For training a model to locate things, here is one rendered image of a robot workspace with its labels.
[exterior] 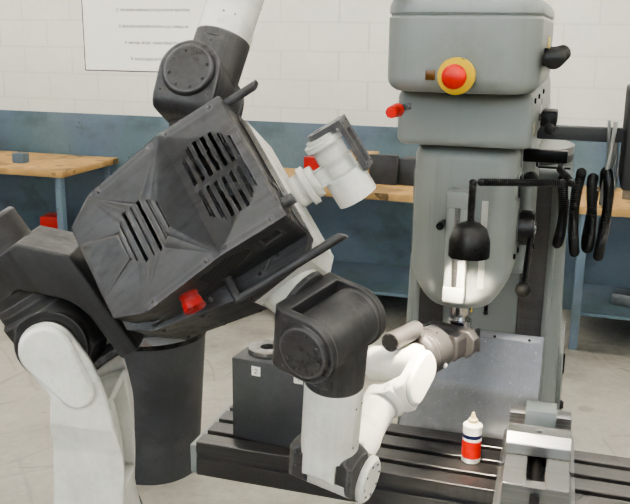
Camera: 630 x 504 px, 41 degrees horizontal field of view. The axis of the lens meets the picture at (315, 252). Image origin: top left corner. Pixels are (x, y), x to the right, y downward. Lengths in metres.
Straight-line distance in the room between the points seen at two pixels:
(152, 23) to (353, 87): 1.61
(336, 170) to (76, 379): 0.50
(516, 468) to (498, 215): 0.48
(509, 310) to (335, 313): 1.00
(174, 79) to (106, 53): 5.52
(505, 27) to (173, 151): 0.59
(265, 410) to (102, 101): 5.21
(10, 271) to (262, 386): 0.71
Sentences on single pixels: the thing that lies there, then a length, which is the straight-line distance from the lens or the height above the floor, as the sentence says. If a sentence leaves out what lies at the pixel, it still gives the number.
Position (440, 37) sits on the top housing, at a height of 1.82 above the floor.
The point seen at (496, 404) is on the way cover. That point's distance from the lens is 2.12.
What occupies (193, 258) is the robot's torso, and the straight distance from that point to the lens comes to 1.12.
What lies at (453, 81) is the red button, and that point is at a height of 1.75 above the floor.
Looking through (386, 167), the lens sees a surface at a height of 0.99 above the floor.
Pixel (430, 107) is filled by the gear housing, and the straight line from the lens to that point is 1.55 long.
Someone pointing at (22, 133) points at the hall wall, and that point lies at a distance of 7.30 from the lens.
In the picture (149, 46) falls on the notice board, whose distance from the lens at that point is 6.64.
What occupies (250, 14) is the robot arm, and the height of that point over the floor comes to 1.85.
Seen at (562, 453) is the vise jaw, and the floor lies 1.05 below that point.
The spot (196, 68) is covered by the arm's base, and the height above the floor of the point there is 1.77.
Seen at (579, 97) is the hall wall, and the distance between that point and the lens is 5.86.
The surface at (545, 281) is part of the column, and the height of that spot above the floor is 1.26.
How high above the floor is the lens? 1.82
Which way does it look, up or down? 14 degrees down
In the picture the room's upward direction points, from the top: 1 degrees clockwise
